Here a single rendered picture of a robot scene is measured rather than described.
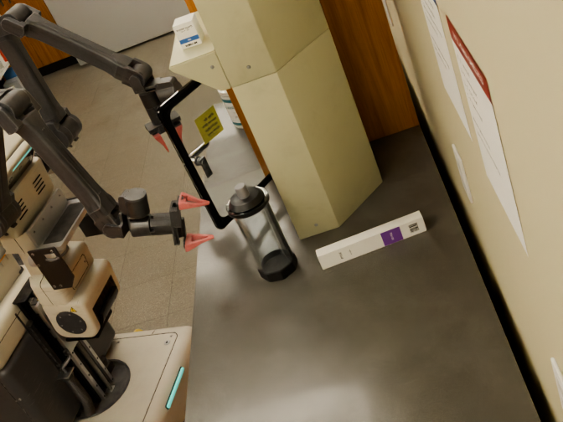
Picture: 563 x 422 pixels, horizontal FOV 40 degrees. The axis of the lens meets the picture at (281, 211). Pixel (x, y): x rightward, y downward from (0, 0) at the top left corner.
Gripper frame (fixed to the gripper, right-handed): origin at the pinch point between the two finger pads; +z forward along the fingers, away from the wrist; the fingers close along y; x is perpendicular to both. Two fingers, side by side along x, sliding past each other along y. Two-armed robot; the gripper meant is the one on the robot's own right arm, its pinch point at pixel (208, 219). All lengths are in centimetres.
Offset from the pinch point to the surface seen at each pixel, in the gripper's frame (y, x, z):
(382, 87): 20, 36, 50
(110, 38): -60, 503, -124
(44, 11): -33, 512, -179
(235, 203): 9.3, -11.4, 8.1
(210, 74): 38.9, -4.4, 5.2
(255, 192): 11.1, -9.6, 13.2
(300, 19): 48, 3, 27
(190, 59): 43.1, -4.8, 1.2
